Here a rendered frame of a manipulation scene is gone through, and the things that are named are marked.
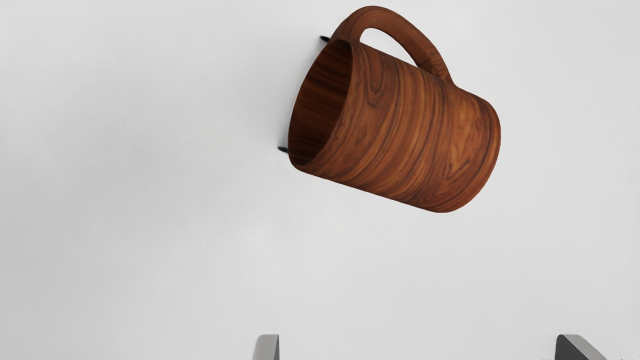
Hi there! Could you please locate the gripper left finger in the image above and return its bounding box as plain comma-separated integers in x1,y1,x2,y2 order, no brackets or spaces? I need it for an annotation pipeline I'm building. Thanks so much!
252,334,280,360

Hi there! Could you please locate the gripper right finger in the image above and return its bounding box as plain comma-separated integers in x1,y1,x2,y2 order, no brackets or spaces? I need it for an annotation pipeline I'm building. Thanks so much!
555,334,609,360

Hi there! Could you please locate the brown wooden mug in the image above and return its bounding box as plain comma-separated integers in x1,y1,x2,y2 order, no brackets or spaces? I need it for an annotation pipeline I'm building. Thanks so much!
287,5,502,214

